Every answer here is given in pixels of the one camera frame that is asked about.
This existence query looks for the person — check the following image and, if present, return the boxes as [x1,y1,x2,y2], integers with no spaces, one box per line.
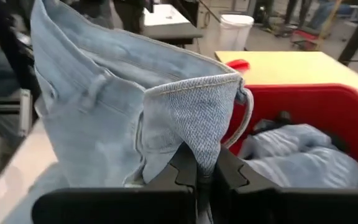
[112,0,146,35]

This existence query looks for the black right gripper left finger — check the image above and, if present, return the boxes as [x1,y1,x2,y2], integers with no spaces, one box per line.
[31,142,198,224]

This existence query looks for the silver aluminium bracket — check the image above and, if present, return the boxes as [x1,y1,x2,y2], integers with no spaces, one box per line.
[19,88,34,138]

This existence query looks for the light brown wooden desk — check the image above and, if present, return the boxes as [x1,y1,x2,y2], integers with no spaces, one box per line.
[214,50,358,104]

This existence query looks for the blue striped garment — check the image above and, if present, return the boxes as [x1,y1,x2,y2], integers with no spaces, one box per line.
[237,123,358,189]

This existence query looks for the red plastic bin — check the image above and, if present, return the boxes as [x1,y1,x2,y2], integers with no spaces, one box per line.
[221,83,358,189]

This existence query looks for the light blue denim jeans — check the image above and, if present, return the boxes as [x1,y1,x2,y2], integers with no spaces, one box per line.
[1,0,255,224]

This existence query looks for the white plastic bucket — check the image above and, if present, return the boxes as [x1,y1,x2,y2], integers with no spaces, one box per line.
[219,14,255,52]

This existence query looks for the grey table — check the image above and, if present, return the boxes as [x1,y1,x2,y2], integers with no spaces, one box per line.
[141,3,204,46]

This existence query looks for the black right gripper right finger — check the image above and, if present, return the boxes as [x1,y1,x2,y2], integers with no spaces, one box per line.
[211,147,358,224]

